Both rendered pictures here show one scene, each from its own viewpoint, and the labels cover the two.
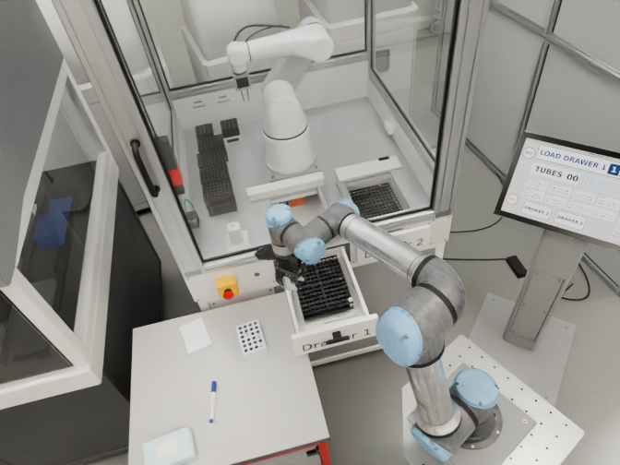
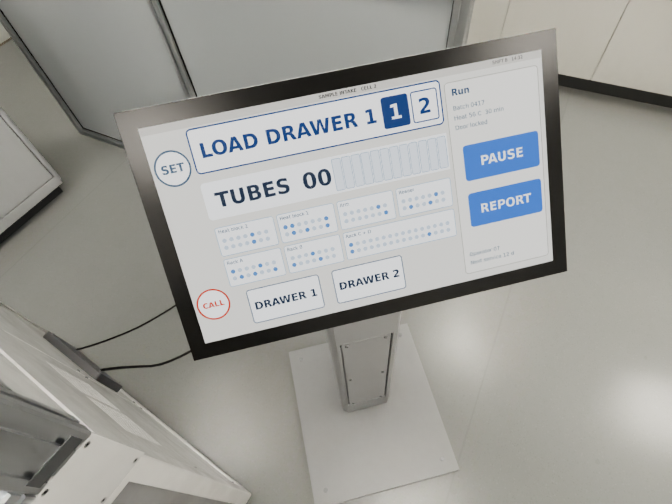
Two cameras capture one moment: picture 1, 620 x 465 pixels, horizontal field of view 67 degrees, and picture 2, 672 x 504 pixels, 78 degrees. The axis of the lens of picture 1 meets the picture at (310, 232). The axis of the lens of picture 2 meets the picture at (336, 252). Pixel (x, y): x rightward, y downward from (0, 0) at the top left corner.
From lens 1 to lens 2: 1.36 m
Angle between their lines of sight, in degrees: 29
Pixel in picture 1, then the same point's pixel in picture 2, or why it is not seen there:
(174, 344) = not seen: outside the picture
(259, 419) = not seen: outside the picture
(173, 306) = not seen: outside the picture
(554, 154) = (237, 141)
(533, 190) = (249, 257)
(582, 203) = (373, 228)
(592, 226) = (421, 266)
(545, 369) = (416, 416)
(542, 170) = (235, 197)
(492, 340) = (335, 426)
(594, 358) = (448, 351)
